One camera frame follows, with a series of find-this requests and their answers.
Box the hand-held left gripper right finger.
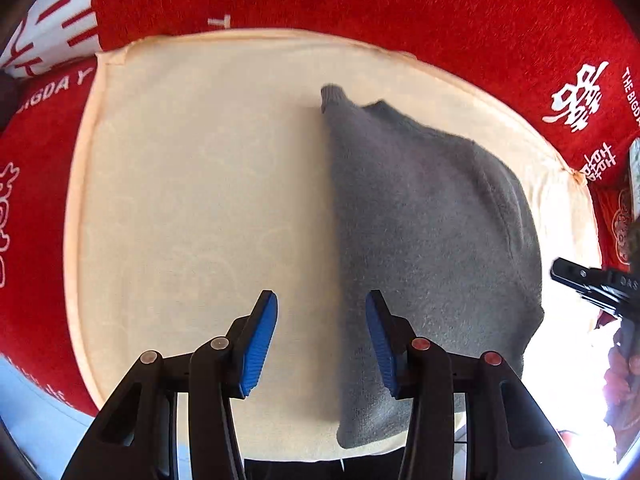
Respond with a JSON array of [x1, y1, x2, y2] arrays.
[[364, 289, 584, 480]]

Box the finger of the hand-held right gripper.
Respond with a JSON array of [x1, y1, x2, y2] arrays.
[[549, 258, 607, 307]]

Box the white red-printed pillow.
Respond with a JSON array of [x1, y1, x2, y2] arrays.
[[0, 0, 102, 79]]

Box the cream seat cushion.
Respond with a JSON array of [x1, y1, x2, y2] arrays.
[[62, 29, 602, 463]]

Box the red embroidered cushion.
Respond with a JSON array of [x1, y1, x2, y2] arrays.
[[590, 180, 640, 272]]

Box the small grey knit garment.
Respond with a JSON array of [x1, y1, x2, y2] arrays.
[[320, 85, 545, 451]]

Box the red printed sofa cover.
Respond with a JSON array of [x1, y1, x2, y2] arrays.
[[0, 0, 640, 417]]

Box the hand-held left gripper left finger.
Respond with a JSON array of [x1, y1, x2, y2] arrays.
[[65, 289, 279, 480]]

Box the person's right forearm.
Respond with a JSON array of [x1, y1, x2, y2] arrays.
[[601, 317, 640, 463]]

